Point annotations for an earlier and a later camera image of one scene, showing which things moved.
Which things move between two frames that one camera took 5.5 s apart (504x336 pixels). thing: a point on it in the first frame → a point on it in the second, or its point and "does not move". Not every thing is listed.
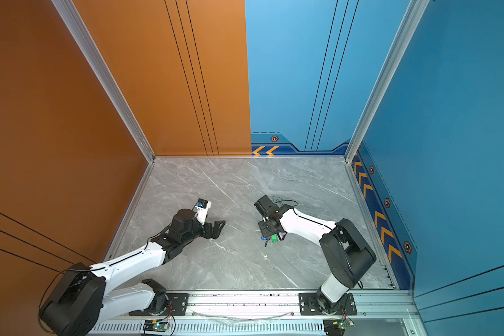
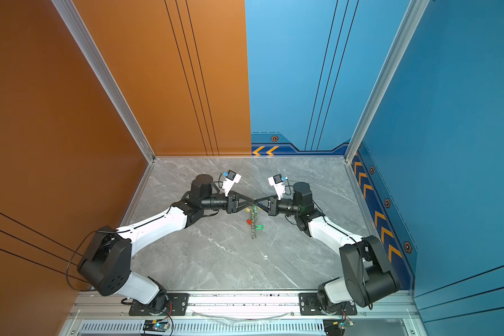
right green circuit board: x=341 y=324 does not move
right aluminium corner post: x=411 y=19 does not move
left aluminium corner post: x=106 y=78 does not move
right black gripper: x=264 y=233 → x=274 y=209
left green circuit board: x=155 y=325 does not move
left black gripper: x=209 y=234 → x=232 y=203
